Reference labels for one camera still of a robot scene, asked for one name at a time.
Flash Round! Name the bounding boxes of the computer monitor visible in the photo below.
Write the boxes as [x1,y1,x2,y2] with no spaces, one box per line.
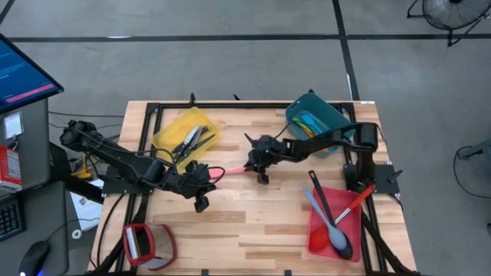
[0,33,64,115]

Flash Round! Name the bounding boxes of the orange silicone spatula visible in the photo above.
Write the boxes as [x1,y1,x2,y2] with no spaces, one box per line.
[294,121,318,140]

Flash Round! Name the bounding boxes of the white paper sheet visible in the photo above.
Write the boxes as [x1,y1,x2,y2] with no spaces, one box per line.
[71,179,104,232]

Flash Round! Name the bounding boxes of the dark blade black-handled knife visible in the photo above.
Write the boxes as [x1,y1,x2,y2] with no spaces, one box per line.
[176,125,210,162]

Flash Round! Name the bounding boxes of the red spoon with metal shaft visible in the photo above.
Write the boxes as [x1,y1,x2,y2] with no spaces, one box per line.
[308,183,377,253]

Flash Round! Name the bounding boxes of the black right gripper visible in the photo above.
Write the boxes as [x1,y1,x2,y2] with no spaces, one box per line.
[245,133,287,186]

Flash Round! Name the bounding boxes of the yellow plastic bin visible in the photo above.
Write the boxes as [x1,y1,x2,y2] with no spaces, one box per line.
[151,106,221,173]

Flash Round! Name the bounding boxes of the pink silicone spatula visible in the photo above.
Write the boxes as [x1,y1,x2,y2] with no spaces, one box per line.
[209,166,251,180]

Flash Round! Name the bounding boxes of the grey-blue silicone spoon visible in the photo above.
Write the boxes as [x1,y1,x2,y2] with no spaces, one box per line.
[302,187,348,251]

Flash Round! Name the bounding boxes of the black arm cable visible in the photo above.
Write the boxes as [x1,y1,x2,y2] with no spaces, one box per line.
[272,123,292,140]
[206,165,226,189]

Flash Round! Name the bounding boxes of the black computer mouse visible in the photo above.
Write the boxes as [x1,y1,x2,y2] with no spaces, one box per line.
[18,240,51,276]

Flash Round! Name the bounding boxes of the black plastic spoon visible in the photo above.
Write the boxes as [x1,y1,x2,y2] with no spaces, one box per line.
[307,169,354,261]

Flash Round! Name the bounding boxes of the grey desk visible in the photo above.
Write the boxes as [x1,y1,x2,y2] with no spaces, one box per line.
[0,97,71,276]

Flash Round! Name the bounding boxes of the black kitchen knife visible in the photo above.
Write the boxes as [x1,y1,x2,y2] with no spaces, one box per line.
[173,145,193,165]
[183,133,216,155]

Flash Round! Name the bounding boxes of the red translucent plastic bin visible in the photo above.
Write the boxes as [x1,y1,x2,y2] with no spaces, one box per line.
[306,186,362,263]

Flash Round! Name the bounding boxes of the black floor fan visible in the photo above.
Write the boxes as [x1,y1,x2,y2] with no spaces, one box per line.
[406,0,491,48]

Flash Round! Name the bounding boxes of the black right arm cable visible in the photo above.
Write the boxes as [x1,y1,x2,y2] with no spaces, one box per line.
[272,123,292,140]

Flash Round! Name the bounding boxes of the red framed grater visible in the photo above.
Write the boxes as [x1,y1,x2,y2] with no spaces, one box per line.
[122,223,178,271]

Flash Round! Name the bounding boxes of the white card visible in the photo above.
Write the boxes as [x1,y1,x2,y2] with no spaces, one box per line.
[3,111,25,140]

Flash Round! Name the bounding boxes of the black keyboard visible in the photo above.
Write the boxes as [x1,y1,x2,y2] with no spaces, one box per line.
[0,197,25,242]

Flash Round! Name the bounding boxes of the red box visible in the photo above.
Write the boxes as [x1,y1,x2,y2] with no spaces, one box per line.
[0,145,23,192]

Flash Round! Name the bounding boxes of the teal plastic bin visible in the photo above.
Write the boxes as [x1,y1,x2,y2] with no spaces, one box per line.
[285,93,356,155]

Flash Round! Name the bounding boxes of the black floor cables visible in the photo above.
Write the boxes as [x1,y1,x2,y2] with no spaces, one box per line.
[48,110,130,134]

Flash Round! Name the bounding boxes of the black aluminium table frame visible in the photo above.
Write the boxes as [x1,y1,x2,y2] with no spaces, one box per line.
[87,93,421,276]

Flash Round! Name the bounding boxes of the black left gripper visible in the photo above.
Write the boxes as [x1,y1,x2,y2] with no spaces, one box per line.
[181,160,218,214]

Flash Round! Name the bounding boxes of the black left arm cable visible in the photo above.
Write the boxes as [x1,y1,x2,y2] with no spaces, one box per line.
[206,165,226,189]

